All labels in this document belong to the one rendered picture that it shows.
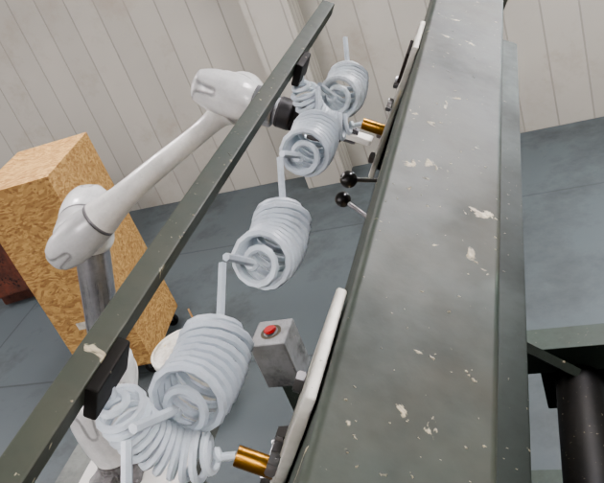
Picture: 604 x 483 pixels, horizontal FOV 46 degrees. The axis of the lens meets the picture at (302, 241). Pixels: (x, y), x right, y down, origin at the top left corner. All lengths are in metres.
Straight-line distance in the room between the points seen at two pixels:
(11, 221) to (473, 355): 3.32
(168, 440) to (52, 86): 5.39
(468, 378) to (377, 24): 4.46
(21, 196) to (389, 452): 3.26
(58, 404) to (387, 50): 4.52
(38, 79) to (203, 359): 5.40
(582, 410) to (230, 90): 1.20
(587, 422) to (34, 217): 2.59
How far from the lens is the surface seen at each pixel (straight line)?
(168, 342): 3.51
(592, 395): 2.07
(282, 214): 0.73
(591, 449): 1.94
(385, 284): 0.47
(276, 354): 2.21
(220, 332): 0.57
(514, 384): 0.77
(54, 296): 3.84
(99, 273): 2.12
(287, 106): 1.69
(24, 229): 3.66
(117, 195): 1.83
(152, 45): 5.33
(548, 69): 4.92
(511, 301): 0.87
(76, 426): 2.20
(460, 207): 0.58
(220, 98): 1.70
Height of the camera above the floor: 2.20
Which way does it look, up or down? 29 degrees down
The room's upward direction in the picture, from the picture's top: 22 degrees counter-clockwise
